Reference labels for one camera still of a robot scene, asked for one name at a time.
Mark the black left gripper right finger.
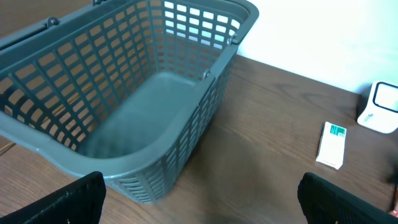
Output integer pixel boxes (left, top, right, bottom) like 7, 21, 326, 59
297, 172, 397, 224

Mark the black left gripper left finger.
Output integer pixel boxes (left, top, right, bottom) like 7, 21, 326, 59
1, 171, 106, 224

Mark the white Panadol medicine box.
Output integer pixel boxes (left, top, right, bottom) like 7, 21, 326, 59
315, 122, 347, 170

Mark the orange snack packet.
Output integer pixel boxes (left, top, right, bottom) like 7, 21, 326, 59
389, 210, 398, 217

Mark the white barcode scanner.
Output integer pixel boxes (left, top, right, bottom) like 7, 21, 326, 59
356, 81, 397, 134

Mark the grey plastic basket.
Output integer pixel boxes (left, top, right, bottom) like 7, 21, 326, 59
1, 0, 259, 203

